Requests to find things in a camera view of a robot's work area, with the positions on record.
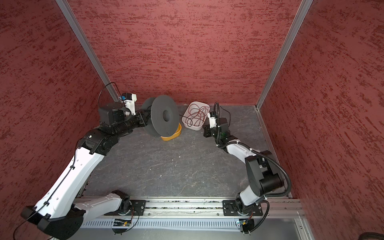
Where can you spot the white plastic tray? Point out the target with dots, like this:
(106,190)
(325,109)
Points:
(195,115)

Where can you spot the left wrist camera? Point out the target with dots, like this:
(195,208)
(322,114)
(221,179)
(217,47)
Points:
(115,111)

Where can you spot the aluminium corner post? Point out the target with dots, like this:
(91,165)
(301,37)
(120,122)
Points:
(81,36)
(290,37)

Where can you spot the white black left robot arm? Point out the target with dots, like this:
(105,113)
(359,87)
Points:
(55,214)

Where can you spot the aluminium corner post right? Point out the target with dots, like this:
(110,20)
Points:
(290,37)

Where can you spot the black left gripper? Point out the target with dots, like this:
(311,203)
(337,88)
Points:
(142,120)

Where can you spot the yellow plastic tray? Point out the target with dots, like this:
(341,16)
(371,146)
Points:
(175,135)

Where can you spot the aluminium corner post left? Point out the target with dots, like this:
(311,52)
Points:
(81,36)

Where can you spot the left small circuit board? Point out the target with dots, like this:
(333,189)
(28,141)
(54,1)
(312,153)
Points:
(121,226)

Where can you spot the grey perforated cable spool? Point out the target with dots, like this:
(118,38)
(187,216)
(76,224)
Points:
(164,119)

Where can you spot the right small circuit board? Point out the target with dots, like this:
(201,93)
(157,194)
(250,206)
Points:
(246,226)

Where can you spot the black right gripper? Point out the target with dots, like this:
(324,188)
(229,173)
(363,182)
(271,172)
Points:
(207,129)

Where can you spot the small circuit board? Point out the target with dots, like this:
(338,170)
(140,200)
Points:
(246,226)
(121,226)

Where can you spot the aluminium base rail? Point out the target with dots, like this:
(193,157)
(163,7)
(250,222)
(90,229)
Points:
(210,207)

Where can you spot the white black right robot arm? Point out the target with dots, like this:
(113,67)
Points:
(263,176)

